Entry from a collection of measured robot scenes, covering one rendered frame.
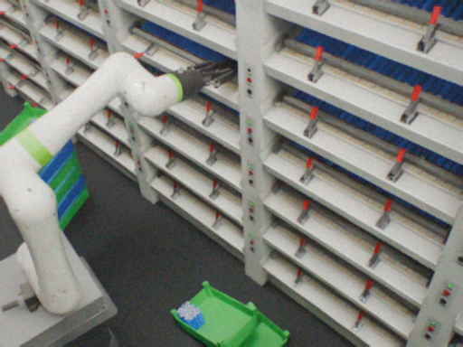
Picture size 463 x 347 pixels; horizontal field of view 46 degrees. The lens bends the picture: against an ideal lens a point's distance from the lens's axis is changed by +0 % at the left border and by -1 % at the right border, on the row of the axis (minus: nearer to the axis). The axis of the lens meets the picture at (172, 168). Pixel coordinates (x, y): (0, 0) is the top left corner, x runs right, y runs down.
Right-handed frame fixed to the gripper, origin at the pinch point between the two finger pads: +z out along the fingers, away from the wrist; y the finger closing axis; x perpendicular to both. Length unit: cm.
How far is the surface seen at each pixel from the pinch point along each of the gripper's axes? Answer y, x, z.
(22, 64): 164, 63, 13
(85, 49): 87, 25, 5
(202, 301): -5, 103, -7
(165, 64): 26.7, 8.5, -3.3
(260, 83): -17.5, -2.9, -7.2
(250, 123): -13.2, 13.9, -3.6
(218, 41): -0.3, -10.4, -7.9
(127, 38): 51, 7, -1
